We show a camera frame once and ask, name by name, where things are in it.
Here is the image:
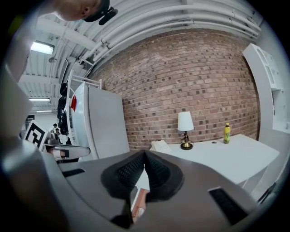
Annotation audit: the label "yellow green drink bottle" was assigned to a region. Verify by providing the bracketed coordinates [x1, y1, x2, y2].
[223, 122, 232, 145]

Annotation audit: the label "white dresser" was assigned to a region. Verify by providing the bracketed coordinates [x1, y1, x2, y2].
[135, 133, 280, 193]

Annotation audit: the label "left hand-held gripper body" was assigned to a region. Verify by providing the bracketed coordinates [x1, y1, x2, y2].
[23, 119, 60, 155]

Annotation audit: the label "white metal rack frame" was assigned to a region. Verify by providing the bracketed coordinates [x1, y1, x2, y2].
[67, 69, 102, 90]

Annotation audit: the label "white ceiling pipes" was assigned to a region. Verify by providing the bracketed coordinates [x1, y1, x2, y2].
[79, 4, 261, 66]

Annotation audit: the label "red hanging cloth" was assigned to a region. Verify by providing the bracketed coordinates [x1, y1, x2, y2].
[70, 95, 78, 112]

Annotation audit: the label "white shade table lamp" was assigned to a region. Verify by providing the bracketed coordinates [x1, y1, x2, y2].
[177, 111, 195, 150]

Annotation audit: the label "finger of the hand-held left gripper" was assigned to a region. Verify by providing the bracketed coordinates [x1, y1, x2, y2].
[45, 145, 91, 160]

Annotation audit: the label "white shelf unit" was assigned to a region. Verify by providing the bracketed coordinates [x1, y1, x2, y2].
[242, 43, 285, 132]

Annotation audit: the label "black hanging clothes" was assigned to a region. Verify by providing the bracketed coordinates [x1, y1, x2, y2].
[57, 82, 69, 135]

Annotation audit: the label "white desk telephone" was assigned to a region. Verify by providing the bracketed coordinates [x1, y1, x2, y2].
[150, 140, 173, 154]

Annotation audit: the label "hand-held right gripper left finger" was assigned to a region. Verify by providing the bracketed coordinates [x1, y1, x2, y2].
[58, 149, 146, 229]

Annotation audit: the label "rectangular ceiling light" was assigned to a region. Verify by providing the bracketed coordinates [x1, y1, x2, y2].
[30, 40, 56, 55]

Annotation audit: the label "tall white cabinet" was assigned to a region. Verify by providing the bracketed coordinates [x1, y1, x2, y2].
[72, 81, 131, 162]

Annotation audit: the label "black head-mounted camera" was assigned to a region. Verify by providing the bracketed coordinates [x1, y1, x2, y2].
[83, 0, 119, 26]

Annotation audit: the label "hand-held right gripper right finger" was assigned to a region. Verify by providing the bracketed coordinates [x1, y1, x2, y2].
[144, 150, 259, 232]

